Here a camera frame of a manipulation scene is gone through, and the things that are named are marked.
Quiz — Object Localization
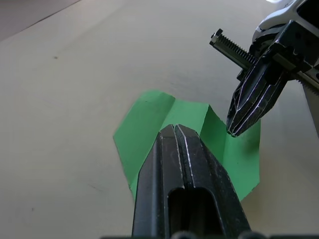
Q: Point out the beige cardboard sheet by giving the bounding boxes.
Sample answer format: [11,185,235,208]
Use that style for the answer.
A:
[0,0,84,42]
[0,0,319,239]

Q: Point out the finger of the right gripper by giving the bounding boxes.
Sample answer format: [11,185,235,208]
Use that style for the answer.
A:
[239,76,288,137]
[226,58,269,137]

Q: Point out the green paper sheet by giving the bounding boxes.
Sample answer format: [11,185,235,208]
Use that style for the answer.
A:
[113,89,262,201]

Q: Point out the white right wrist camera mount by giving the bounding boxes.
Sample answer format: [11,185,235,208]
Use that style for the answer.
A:
[251,0,300,52]

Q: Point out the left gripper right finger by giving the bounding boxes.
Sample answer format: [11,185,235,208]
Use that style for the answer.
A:
[174,123,251,237]

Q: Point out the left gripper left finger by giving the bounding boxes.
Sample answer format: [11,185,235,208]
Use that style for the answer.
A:
[131,123,186,237]

